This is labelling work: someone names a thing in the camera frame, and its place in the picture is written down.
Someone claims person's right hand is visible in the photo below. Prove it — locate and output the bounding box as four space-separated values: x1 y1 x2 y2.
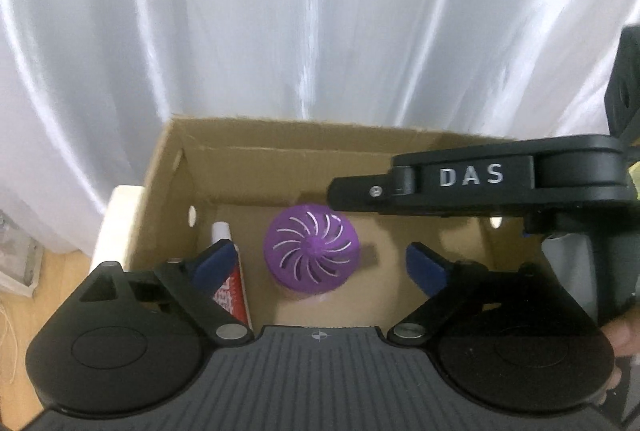
601 315 635 387

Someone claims brown cardboard box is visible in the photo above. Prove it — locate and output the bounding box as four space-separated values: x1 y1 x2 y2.
122 114 551 329

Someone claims white water dispenser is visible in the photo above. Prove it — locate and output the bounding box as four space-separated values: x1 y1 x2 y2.
0 210 45 298

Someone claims purple air freshener can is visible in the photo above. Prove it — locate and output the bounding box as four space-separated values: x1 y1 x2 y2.
263 205 362 297

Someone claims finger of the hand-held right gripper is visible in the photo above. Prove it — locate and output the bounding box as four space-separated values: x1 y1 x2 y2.
327 165 416 214

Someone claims white curtain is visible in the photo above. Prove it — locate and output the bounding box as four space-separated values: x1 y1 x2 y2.
0 0 640 257

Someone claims white cabinet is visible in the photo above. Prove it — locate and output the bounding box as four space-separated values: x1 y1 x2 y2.
92 185 146 262

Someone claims red toothpaste tube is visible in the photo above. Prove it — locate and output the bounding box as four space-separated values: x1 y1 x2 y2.
210 221 253 327

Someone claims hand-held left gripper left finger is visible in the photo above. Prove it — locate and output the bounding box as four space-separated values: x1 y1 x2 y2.
75 241 251 345

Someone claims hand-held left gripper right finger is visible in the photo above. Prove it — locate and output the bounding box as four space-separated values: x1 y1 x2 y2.
387 242 571 346

